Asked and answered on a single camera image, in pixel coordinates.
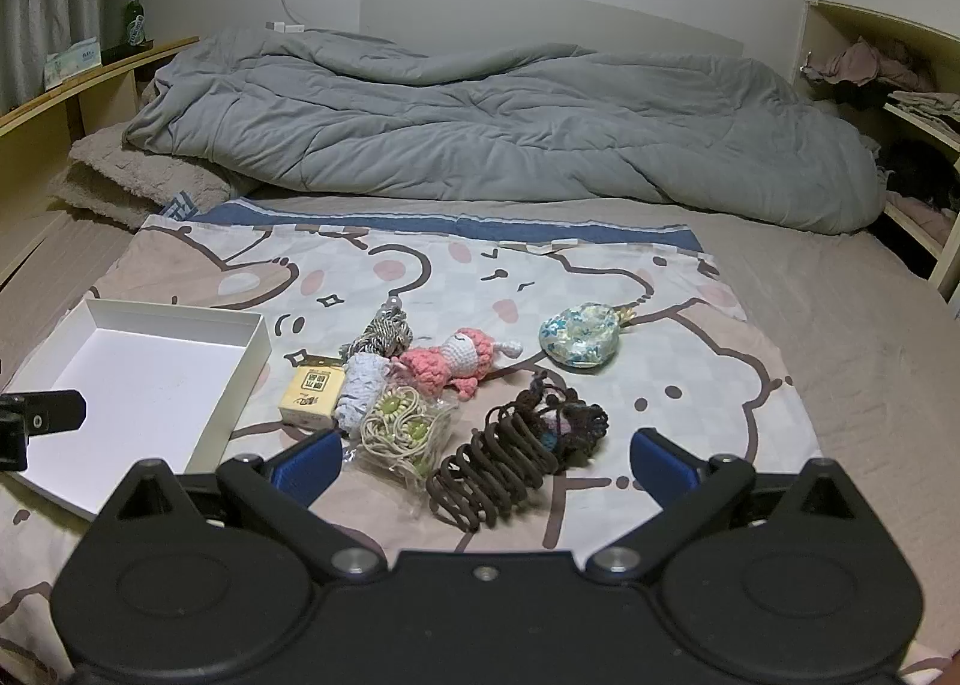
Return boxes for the small yellow box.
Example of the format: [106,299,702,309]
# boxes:
[279,364,347,431]

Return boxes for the beige fluffy blanket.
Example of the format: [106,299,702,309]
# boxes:
[49,127,248,232]

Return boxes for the grey quilted comforter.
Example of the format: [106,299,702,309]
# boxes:
[122,28,886,236]

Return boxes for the pink crochet doll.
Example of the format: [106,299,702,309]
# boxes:
[390,327,524,401]

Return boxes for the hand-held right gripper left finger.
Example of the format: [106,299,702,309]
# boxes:
[112,428,387,585]

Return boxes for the bed with taupe sheet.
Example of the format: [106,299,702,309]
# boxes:
[0,190,960,685]

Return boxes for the pink crumpled clothes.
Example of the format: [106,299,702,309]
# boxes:
[806,35,938,93]

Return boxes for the dark brown hair claw clip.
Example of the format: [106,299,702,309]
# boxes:
[426,401,571,532]

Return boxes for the white shallow cardboard box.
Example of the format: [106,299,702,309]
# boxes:
[4,298,272,522]

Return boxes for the wooden open shelf unit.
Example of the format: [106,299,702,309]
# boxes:
[791,0,960,296]

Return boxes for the cartoon printed blanket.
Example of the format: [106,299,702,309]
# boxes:
[0,196,822,685]

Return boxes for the pale lavender crochet roll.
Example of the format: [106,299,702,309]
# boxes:
[335,352,391,435]

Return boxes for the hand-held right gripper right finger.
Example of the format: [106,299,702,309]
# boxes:
[586,428,863,581]

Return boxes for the grey curtain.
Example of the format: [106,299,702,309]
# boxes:
[0,0,106,116]

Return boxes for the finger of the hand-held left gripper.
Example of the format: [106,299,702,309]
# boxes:
[0,390,86,472]

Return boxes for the dark clothing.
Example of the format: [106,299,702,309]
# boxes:
[877,140,960,213]

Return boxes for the wooden bedside shelf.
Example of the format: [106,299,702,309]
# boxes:
[0,35,200,281]

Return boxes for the bag of beige hair ties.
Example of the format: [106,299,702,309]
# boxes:
[343,385,460,502]

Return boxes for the folded pink clothes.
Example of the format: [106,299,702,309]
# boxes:
[889,193,960,243]

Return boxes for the folded beige clothes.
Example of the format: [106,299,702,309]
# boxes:
[883,92,960,123]

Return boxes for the tissue box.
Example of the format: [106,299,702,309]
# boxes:
[43,37,104,89]

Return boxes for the beige striped scrunchie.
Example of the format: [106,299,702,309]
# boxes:
[343,295,415,360]

